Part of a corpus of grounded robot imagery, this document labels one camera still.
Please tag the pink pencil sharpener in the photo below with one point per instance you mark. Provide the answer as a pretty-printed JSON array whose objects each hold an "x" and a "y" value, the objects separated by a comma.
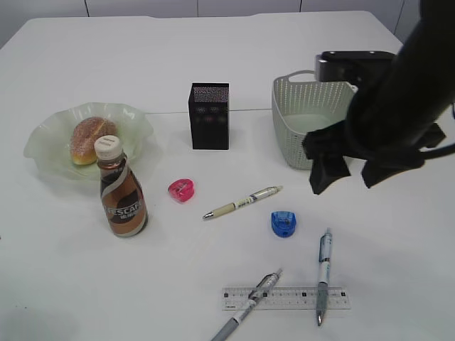
[{"x": 181, "y": 190}]

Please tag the clear plastic ruler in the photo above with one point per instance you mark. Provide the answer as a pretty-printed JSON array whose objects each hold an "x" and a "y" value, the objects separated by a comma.
[{"x": 284, "y": 298}]

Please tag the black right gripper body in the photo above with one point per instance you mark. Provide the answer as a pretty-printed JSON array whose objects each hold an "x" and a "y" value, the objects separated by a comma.
[{"x": 384, "y": 123}]

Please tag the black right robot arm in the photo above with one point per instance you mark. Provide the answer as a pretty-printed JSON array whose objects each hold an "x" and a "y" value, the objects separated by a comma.
[{"x": 426, "y": 60}]

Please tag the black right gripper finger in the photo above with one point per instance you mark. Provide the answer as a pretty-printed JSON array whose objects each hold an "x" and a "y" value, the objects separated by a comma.
[
  {"x": 325, "y": 171},
  {"x": 376, "y": 171}
]

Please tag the pale green plastic basket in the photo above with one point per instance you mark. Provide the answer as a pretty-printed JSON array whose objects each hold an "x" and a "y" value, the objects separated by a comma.
[{"x": 300, "y": 104}]

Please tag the black mesh pen holder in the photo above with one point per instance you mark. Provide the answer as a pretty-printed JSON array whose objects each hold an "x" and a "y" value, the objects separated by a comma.
[{"x": 208, "y": 108}]

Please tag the beige retractable pen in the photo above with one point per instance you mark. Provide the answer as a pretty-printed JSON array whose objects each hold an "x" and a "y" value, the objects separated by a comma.
[{"x": 233, "y": 206}]

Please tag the brown Nescafe coffee bottle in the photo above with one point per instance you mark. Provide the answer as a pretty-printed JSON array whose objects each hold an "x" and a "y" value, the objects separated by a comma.
[{"x": 121, "y": 194}]

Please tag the blue pencil sharpener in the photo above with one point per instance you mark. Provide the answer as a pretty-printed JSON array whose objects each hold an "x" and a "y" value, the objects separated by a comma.
[{"x": 283, "y": 223}]

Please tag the translucent green wavy plate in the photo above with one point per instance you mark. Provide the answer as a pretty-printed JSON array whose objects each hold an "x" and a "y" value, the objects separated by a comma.
[{"x": 49, "y": 143}]

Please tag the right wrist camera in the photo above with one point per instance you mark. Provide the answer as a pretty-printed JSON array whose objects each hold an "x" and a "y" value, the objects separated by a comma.
[{"x": 357, "y": 67}]

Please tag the blue white gel pen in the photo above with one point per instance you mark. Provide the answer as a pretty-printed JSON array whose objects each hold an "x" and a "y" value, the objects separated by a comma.
[{"x": 324, "y": 259}]

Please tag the sugared bread roll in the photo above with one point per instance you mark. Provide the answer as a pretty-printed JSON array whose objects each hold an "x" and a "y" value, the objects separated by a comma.
[{"x": 84, "y": 136}]

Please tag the grey clear gel pen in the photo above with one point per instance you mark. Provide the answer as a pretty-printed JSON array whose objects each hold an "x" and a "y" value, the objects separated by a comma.
[{"x": 253, "y": 299}]

